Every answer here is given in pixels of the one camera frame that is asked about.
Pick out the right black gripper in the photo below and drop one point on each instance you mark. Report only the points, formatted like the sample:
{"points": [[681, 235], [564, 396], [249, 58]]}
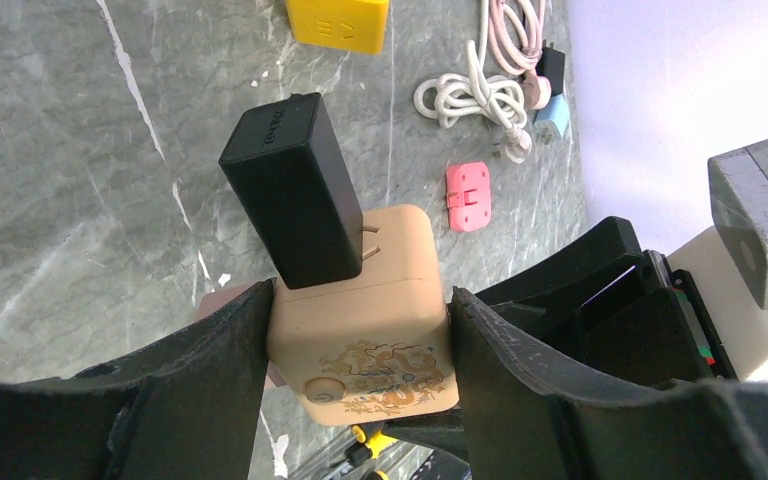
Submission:
{"points": [[650, 326]]}

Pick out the small yellow black screwdriver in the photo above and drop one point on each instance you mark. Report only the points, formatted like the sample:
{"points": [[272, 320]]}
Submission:
{"points": [[370, 442]]}

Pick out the black plug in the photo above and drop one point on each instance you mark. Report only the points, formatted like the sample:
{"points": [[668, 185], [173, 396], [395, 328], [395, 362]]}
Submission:
{"points": [[552, 66]]}

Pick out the beige wooden cube socket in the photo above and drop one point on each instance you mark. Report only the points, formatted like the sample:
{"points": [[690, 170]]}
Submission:
{"points": [[377, 346]]}

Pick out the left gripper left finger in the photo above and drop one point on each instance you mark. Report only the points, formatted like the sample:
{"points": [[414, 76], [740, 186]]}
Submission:
{"points": [[183, 407]]}

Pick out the yellow cube socket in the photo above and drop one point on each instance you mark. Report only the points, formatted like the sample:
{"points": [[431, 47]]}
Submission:
{"points": [[350, 25]]}

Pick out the pink cube socket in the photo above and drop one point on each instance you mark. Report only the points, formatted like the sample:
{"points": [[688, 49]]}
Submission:
{"points": [[468, 196]]}

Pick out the black adapter with cable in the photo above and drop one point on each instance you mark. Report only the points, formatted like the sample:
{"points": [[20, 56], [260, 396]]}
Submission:
{"points": [[285, 165]]}

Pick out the blue usb charger plug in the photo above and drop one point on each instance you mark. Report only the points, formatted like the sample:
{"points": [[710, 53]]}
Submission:
{"points": [[551, 122]]}

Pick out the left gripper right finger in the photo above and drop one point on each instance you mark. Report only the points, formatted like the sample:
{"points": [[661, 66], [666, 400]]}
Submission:
{"points": [[531, 412]]}

